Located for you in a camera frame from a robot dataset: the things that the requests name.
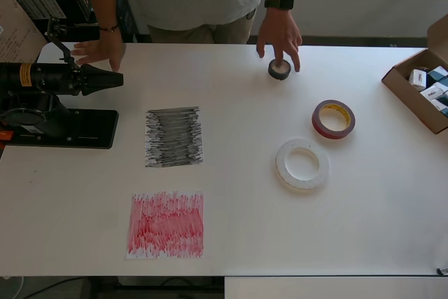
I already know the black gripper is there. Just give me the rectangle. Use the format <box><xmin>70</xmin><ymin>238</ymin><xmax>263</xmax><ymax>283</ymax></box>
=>
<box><xmin>68</xmin><ymin>64</ymin><xmax>124</xmax><ymax>97</ymax></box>

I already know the black tape roll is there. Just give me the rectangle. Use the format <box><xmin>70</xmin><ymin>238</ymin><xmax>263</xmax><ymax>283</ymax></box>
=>
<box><xmin>267</xmin><ymin>59</ymin><xmax>292</xmax><ymax>81</ymax></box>

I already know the white tape roll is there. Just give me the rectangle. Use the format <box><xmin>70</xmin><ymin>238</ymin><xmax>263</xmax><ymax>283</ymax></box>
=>
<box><xmin>274</xmin><ymin>137</ymin><xmax>330</xmax><ymax>193</ymax></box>

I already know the red tape roll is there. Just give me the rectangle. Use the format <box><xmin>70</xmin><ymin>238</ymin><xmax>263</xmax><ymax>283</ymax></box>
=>
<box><xmin>311</xmin><ymin>99</ymin><xmax>357</xmax><ymax>141</ymax></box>

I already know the person's right hand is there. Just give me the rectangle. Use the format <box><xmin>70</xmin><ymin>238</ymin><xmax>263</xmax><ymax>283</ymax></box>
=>
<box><xmin>71</xmin><ymin>31</ymin><xmax>125</xmax><ymax>72</ymax></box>

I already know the person's left hand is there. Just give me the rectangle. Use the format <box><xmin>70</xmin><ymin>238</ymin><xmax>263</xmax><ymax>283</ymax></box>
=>
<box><xmin>256</xmin><ymin>10</ymin><xmax>304</xmax><ymax>73</ymax></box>

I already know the black scribbled paper sheet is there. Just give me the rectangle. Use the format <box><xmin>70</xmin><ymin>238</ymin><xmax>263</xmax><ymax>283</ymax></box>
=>
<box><xmin>144</xmin><ymin>105</ymin><xmax>205</xmax><ymax>169</ymax></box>

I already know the black box white label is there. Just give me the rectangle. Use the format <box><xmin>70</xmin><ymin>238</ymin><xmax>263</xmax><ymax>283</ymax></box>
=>
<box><xmin>15</xmin><ymin>0</ymin><xmax>95</xmax><ymax>22</ymax></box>

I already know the large cardboard box printed text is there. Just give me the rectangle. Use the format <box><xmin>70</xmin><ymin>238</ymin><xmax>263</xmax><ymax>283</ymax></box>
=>
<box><xmin>0</xmin><ymin>0</ymin><xmax>47</xmax><ymax>65</ymax></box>

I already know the red scribbled paper sheet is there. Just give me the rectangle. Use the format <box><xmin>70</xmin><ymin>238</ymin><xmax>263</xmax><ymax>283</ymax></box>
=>
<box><xmin>125</xmin><ymin>190</ymin><xmax>206</xmax><ymax>260</ymax></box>

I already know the black wristwatch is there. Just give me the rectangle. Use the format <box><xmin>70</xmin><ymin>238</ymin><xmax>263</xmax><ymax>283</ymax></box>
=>
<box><xmin>263</xmin><ymin>0</ymin><xmax>295</xmax><ymax>11</ymax></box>

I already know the small white printed carton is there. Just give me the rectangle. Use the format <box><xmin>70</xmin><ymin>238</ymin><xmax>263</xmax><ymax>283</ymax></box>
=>
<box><xmin>430</xmin><ymin>98</ymin><xmax>448</xmax><ymax>115</ymax></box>
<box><xmin>408</xmin><ymin>69</ymin><xmax>428</xmax><ymax>90</ymax></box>
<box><xmin>419</xmin><ymin>83</ymin><xmax>442</xmax><ymax>103</ymax></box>

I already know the small dark teal carton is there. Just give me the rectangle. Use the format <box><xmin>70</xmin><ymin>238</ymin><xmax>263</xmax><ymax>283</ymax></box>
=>
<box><xmin>433</xmin><ymin>76</ymin><xmax>448</xmax><ymax>94</ymax></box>
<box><xmin>426</xmin><ymin>65</ymin><xmax>448</xmax><ymax>83</ymax></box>

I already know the open brown cardboard box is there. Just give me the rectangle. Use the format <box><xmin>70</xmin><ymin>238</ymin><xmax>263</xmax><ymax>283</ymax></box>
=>
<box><xmin>381</xmin><ymin>13</ymin><xmax>448</xmax><ymax>135</ymax></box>

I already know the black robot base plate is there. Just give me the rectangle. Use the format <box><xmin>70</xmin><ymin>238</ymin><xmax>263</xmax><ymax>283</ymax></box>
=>
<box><xmin>5</xmin><ymin>109</ymin><xmax>119</xmax><ymax>150</ymax></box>

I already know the gripper-mounted camera circuit board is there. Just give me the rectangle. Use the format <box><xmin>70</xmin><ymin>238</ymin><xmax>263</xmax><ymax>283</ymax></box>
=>
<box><xmin>44</xmin><ymin>15</ymin><xmax>80</xmax><ymax>69</ymax></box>

